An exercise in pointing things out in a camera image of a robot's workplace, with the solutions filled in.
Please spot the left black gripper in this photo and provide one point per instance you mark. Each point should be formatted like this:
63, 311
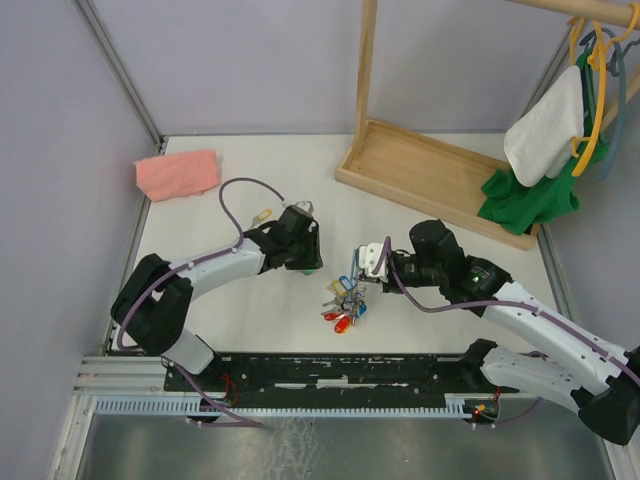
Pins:
312, 260

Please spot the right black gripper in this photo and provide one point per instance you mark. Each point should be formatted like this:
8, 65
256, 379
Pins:
389, 286

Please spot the metal key organizer with keys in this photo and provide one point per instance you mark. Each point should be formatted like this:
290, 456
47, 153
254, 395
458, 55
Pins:
348, 303

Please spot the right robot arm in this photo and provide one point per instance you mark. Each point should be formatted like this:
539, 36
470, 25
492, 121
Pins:
592, 377

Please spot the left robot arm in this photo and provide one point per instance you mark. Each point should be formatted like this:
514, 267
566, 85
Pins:
152, 306

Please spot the key with yellow tag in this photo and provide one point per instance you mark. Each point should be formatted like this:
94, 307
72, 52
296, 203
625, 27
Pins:
262, 217

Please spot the wooden clothes rack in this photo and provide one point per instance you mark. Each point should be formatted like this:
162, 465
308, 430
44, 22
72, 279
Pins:
443, 180

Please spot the green garment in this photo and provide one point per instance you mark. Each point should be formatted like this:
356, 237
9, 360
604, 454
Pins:
515, 207

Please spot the pink folded cloth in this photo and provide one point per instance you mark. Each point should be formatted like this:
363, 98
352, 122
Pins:
177, 175

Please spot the white towel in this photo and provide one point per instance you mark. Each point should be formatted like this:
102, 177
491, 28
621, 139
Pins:
539, 144

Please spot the yellow hanger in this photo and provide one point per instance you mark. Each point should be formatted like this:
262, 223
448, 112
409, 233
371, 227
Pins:
592, 95

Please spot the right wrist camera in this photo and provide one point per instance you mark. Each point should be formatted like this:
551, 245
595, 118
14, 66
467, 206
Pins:
365, 252

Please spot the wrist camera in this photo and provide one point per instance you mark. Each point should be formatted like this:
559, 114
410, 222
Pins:
365, 252
305, 205

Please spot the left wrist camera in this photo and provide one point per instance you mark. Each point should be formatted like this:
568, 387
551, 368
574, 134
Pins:
305, 205

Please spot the white cable duct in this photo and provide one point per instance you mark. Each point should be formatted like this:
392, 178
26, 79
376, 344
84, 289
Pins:
196, 407

